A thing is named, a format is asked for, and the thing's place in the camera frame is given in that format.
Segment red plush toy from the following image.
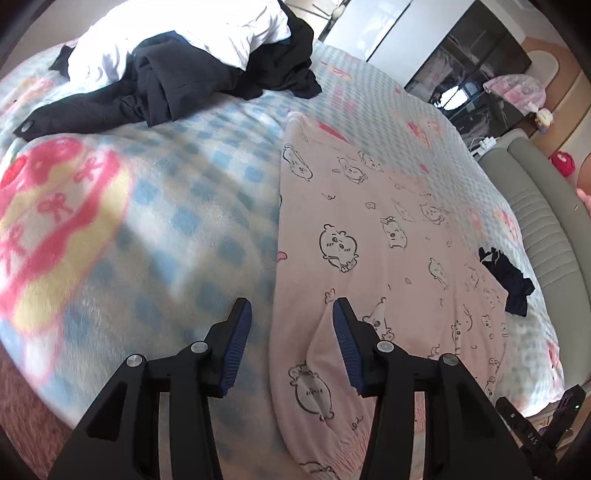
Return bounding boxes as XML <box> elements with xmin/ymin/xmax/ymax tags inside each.
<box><xmin>551</xmin><ymin>151</ymin><xmax>576</xmax><ymax>176</ymax></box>

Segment folded navy garment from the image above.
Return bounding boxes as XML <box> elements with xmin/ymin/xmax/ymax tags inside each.
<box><xmin>478</xmin><ymin>247</ymin><xmax>536</xmax><ymax>317</ymax></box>

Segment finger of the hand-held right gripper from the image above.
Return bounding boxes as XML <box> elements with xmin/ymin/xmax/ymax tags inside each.
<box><xmin>496</xmin><ymin>397</ymin><xmax>526</xmax><ymax>444</ymax></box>

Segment black long garment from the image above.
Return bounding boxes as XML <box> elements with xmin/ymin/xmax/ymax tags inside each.
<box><xmin>13</xmin><ymin>44</ymin><xmax>153</xmax><ymax>142</ymax></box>

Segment white wardrobe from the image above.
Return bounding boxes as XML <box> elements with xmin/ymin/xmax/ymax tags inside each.
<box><xmin>323</xmin><ymin>0</ymin><xmax>415</xmax><ymax>64</ymax></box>

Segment pink printed pajama pants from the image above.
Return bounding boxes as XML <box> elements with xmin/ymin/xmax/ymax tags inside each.
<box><xmin>274</xmin><ymin>111</ymin><xmax>514</xmax><ymax>480</ymax></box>

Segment black crumpled garment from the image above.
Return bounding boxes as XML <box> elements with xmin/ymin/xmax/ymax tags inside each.
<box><xmin>133</xmin><ymin>0</ymin><xmax>322</xmax><ymax>126</ymax></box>

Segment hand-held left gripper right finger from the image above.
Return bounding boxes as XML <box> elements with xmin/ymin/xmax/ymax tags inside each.
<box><xmin>333</xmin><ymin>298</ymin><xmax>539</xmax><ymax>480</ymax></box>

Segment checked cartoon print blanket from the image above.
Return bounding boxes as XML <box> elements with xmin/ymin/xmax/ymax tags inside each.
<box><xmin>0</xmin><ymin>39</ymin><xmax>567</xmax><ymax>480</ymax></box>

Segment white garment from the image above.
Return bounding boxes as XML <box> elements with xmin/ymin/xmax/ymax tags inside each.
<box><xmin>67</xmin><ymin>0</ymin><xmax>293</xmax><ymax>87</ymax></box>

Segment pink printed cloth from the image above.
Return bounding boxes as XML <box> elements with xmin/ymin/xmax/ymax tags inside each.
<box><xmin>482</xmin><ymin>74</ymin><xmax>548</xmax><ymax>112</ymax></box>

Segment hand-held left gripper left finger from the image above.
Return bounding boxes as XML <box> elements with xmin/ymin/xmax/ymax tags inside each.
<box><xmin>48</xmin><ymin>298</ymin><xmax>253</xmax><ymax>480</ymax></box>

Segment grey padded headboard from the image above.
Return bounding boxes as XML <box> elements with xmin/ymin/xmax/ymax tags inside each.
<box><xmin>478</xmin><ymin>128</ymin><xmax>591</xmax><ymax>407</ymax></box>

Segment dark glass wardrobe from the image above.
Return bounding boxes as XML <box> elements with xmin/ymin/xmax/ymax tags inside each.
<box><xmin>404</xmin><ymin>0</ymin><xmax>533</xmax><ymax>134</ymax></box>

